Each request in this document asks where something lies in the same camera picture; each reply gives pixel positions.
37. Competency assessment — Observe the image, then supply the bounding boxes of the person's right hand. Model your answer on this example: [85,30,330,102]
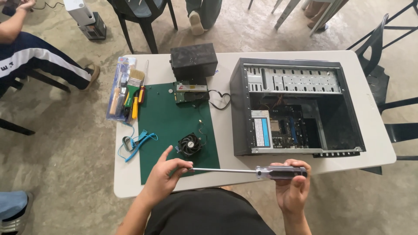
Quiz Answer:
[271,159,312,215]

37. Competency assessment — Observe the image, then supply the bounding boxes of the person's left hand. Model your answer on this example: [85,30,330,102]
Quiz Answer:
[143,145,194,205]

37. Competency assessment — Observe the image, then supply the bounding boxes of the clear-handled long screwdriver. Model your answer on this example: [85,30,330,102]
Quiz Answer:
[188,165,308,181]

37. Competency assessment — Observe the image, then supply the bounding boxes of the black cooler fan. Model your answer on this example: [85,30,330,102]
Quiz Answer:
[176,132,205,158]

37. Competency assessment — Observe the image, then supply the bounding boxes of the person's black clothing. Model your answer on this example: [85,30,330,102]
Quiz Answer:
[145,187,277,235]

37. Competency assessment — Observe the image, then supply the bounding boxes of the green work mat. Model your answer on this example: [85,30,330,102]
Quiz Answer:
[137,82,221,185]

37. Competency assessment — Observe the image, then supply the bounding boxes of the computer motherboard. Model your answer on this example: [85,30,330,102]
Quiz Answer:
[270,104,310,149]

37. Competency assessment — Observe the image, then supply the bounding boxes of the power supply with label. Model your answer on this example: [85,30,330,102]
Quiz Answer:
[250,110,272,149]

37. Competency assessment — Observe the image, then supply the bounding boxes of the green circuit card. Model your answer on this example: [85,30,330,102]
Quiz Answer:
[174,81,210,105]

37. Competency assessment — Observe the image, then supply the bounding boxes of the black computer case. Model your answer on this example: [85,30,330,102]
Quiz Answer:
[229,58,366,158]

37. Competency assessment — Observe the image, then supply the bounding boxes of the memory stick with white label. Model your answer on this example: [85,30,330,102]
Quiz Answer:
[176,84,208,92]

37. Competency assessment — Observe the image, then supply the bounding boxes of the dusty black box unit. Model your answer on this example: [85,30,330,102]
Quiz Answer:
[169,43,219,83]

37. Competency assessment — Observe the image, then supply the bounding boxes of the black plastic chair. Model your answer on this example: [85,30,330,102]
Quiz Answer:
[106,0,179,55]
[346,0,418,175]

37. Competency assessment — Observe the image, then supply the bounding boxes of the black box device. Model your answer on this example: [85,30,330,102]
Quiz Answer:
[78,12,107,41]

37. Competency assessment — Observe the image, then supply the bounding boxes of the grey folding table legs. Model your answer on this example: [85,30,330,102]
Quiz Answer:
[247,0,351,37]

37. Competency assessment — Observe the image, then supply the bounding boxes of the white device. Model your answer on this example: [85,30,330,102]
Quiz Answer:
[63,0,96,27]

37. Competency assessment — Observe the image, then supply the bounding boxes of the blue coiled wrist strap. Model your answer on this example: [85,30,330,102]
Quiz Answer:
[117,123,159,163]

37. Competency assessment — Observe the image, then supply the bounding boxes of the thin fan cable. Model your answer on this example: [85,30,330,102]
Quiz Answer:
[197,120,208,146]

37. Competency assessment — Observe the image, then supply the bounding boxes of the yellow-handled screwdriver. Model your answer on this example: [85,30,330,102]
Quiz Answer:
[131,96,140,120]

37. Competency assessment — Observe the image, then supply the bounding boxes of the red-handled screwdriver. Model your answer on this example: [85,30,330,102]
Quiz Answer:
[138,59,149,104]

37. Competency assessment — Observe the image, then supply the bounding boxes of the green-handled paintbrush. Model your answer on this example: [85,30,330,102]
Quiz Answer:
[124,69,146,113]

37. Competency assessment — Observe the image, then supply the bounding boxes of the black looped cable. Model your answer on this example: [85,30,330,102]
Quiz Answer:
[208,89,231,110]

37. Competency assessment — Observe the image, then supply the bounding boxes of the blister pack with wooden-handled tool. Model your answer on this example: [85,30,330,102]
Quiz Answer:
[106,57,136,123]

